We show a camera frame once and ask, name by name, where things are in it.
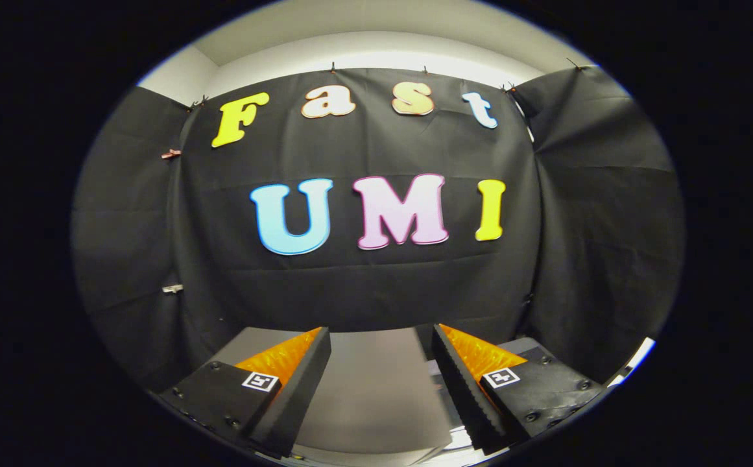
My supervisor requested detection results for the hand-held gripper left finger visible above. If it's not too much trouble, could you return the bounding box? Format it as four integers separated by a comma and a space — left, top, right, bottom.
158, 326, 332, 459

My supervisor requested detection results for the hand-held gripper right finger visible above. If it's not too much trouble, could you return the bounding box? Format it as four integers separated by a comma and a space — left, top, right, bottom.
431, 323, 612, 456

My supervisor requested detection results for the black backdrop cloth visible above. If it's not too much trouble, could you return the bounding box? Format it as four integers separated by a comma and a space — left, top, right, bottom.
70, 65, 685, 393

